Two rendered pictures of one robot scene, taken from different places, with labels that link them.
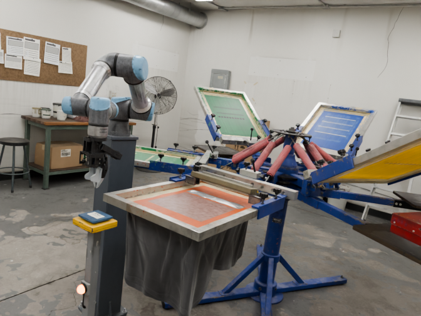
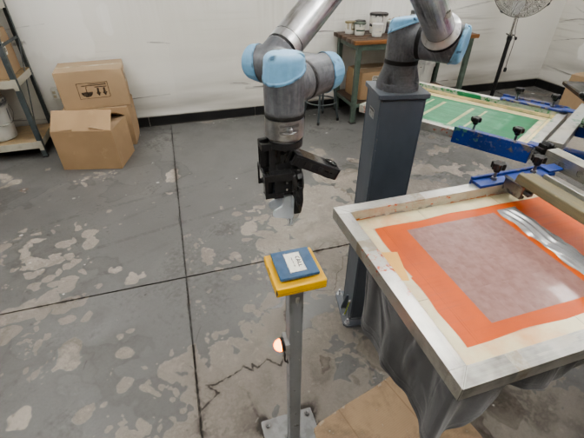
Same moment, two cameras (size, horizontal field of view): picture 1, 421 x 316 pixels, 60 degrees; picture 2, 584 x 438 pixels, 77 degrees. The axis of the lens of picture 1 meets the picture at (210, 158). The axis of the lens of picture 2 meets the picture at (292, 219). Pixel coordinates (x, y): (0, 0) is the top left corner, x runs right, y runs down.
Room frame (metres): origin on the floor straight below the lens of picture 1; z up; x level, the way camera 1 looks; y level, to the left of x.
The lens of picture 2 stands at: (0.91, 0.02, 1.59)
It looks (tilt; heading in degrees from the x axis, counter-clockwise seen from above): 36 degrees down; 39
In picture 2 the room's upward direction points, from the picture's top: straight up
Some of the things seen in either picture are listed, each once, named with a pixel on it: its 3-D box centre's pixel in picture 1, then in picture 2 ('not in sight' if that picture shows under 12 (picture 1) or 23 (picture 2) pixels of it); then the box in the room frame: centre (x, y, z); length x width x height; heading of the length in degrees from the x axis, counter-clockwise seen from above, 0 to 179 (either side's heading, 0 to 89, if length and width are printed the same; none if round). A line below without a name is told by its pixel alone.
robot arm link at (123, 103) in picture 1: (121, 107); (407, 36); (2.22, 0.57, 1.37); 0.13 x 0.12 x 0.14; 90
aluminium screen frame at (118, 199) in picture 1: (200, 200); (515, 248); (1.85, 0.02, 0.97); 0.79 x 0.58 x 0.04; 146
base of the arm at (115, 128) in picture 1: (118, 126); (399, 72); (2.22, 0.58, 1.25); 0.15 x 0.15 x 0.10
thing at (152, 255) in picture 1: (156, 258); (400, 333); (1.61, 0.19, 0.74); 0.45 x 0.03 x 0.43; 56
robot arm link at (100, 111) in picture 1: (99, 111); (285, 84); (1.43, 0.45, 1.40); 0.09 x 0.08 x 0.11; 0
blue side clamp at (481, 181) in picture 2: (188, 180); (510, 182); (2.20, 0.12, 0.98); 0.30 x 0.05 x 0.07; 146
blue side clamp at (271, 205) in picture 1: (268, 205); not in sight; (1.89, -0.34, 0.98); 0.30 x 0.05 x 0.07; 146
